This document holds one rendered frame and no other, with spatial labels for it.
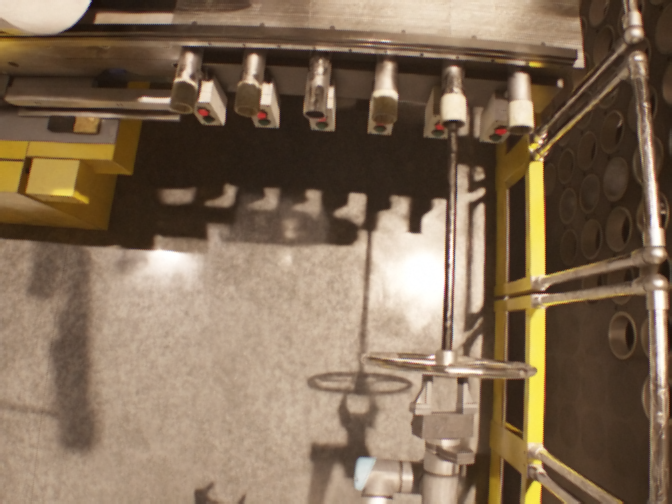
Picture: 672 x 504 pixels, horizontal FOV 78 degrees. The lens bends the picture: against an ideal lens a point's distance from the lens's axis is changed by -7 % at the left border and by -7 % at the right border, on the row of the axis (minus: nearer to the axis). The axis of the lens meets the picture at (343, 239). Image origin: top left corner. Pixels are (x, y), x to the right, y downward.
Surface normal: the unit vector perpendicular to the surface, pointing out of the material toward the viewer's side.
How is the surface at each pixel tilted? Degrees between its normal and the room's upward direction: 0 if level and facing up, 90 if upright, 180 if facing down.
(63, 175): 0
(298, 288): 0
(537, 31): 0
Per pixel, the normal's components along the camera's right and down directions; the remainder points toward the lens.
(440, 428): 0.33, -0.15
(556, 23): -0.01, -0.19
